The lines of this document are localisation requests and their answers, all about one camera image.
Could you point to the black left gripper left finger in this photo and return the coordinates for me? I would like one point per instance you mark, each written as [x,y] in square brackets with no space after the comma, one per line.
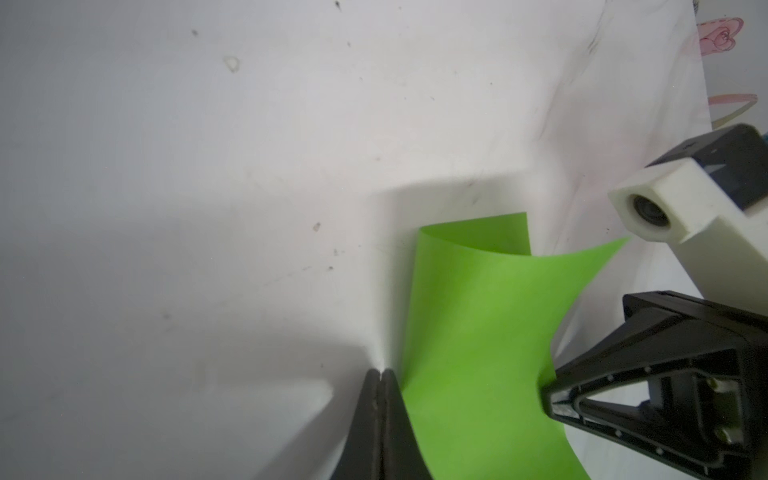
[361,455]

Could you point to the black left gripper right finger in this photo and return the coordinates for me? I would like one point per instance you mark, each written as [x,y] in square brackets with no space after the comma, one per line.
[401,457]

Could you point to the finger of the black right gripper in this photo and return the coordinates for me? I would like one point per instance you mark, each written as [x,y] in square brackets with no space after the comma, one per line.
[683,381]

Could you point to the green square paper sheet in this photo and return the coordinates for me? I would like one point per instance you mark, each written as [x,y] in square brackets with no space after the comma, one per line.
[483,312]

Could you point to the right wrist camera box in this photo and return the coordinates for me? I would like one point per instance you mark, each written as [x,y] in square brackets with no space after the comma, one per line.
[706,198]

